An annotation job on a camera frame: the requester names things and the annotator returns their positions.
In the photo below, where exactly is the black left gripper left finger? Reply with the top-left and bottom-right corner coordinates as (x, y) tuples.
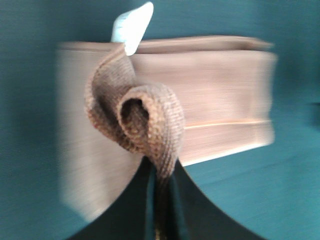
(69, 157), (153, 240)

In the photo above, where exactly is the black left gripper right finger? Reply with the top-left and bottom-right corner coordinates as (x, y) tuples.
(167, 161), (263, 240)

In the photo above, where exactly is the brown microfibre towel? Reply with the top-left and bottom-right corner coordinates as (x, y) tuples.
(57, 2), (277, 240)

